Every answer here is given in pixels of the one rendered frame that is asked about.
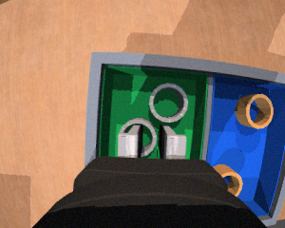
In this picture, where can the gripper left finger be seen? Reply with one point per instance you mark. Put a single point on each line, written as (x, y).
(130, 145)

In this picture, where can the green and blue divided bin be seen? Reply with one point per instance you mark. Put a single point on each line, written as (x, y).
(119, 89)

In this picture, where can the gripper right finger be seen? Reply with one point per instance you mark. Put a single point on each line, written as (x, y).
(171, 145)

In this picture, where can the grey metal sleeve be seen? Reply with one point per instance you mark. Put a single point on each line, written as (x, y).
(183, 102)
(148, 148)

